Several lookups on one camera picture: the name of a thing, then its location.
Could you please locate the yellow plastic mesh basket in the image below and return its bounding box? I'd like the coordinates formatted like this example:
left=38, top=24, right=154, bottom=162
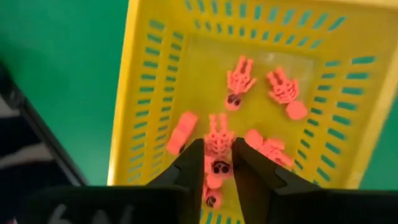
left=107, top=0, right=398, bottom=224

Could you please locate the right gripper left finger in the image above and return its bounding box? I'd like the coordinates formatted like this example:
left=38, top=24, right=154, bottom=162
left=18, top=138, right=206, bottom=224

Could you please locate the small orange Halloween toy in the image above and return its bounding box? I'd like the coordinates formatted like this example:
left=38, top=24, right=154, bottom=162
left=266, top=66, right=308, bottom=121
left=203, top=183, right=223, bottom=210
left=166, top=111, right=199, bottom=156
left=224, top=55, right=258, bottom=112
left=203, top=113, right=236, bottom=190
left=244, top=129, right=295, bottom=169

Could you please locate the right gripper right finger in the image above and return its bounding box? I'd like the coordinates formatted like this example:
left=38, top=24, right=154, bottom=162
left=231, top=136, right=398, bottom=224

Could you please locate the black aluminium table frame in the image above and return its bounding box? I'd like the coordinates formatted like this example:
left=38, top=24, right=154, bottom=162
left=0, top=60, right=88, bottom=187

